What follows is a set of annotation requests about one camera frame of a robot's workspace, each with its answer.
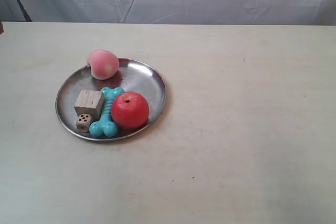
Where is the wooden block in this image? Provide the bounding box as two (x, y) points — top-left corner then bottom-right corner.
(74, 90), (104, 120)

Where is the red orange fruit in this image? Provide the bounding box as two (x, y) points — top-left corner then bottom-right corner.
(111, 91), (150, 130)

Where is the round metal plate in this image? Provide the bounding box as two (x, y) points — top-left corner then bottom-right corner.
(55, 58), (167, 142)

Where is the pink peach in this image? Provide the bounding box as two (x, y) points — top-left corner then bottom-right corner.
(87, 49), (120, 80)

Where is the wooden die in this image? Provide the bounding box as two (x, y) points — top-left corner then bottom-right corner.
(76, 114), (93, 132)

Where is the turquoise bone toy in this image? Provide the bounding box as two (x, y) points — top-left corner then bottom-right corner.
(89, 87), (124, 137)

